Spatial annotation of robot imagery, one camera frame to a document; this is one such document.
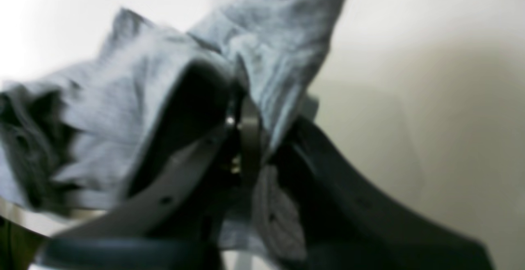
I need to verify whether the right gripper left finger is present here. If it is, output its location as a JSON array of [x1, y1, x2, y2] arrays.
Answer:
[[32, 96, 260, 270]]

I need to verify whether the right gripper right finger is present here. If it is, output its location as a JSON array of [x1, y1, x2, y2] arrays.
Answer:
[[271, 117, 493, 270]]

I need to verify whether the grey t-shirt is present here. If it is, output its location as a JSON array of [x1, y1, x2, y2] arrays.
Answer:
[[1, 0, 345, 264]]

